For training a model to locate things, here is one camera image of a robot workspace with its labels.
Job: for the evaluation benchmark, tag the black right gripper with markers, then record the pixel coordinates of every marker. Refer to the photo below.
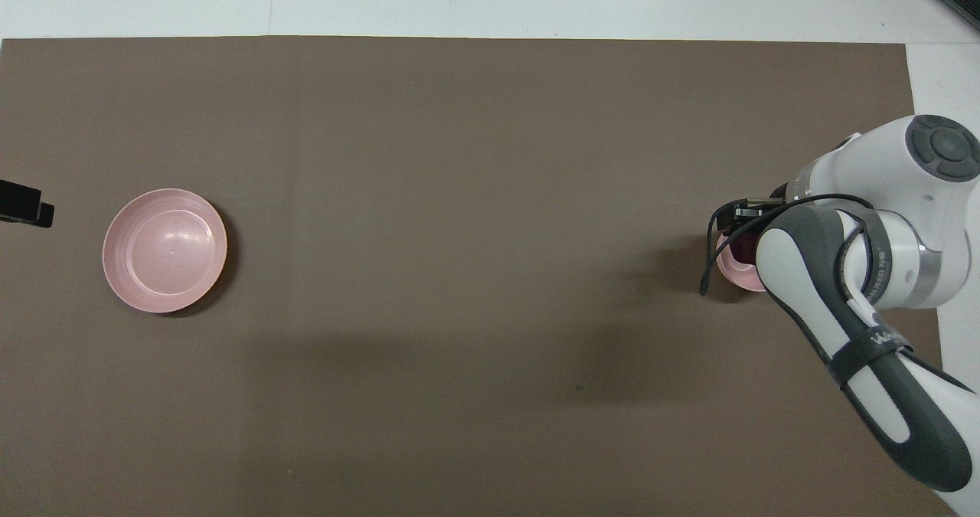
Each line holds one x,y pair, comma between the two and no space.
779,193

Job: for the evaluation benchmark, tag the dark red apple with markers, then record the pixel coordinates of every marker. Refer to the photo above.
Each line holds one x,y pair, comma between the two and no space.
743,253

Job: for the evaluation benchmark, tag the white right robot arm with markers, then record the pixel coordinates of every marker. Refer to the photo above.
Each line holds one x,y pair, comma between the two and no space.
919,195

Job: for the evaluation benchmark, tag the pink bowl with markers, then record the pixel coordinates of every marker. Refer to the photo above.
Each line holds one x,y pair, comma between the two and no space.
739,277

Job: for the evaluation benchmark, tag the pink plate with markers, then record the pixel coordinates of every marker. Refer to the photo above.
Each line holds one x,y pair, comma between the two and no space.
164,250

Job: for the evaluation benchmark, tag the brown table mat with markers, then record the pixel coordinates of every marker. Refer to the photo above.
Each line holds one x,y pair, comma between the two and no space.
459,272

